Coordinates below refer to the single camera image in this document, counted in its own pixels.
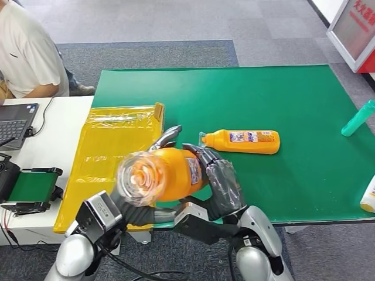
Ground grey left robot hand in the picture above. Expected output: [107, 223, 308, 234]
[110, 125, 183, 228]

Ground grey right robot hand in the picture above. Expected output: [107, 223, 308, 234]
[181, 143, 247, 222]

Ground orange bottle with clear cap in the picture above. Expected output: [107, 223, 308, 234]
[199, 129, 280, 156]
[116, 148, 206, 207]

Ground teal green bottle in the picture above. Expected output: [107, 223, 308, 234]
[341, 99, 375, 138]

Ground white and yellow bottle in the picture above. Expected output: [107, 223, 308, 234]
[359, 174, 375, 214]

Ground yellow tape-wrapped cardboard box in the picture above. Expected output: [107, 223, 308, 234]
[53, 102, 166, 235]

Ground green table mat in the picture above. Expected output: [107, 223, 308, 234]
[91, 64, 375, 229]

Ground standing person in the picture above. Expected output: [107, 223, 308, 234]
[55, 46, 96, 97]

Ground small green belt conveyor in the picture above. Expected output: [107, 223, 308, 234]
[1, 167, 64, 217]

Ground black box device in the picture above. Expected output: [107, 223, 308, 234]
[0, 152, 21, 203]

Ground grey laptop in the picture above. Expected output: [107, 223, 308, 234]
[0, 102, 40, 152]

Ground seated person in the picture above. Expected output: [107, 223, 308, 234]
[0, 0, 70, 106]

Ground white and red cabinet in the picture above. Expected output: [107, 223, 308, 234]
[326, 0, 375, 74]

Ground white table foot bracket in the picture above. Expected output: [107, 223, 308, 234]
[132, 231, 153, 245]

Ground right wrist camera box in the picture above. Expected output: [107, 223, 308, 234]
[172, 201, 244, 246]

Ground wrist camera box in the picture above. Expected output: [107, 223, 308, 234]
[172, 201, 244, 246]
[64, 190, 124, 246]

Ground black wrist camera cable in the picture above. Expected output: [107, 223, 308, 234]
[97, 238, 189, 281]

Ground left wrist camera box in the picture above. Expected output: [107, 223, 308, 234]
[64, 190, 124, 246]

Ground black laptop cable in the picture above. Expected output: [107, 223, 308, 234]
[24, 97, 54, 138]

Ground black and red floor cables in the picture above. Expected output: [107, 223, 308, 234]
[0, 209, 56, 252]

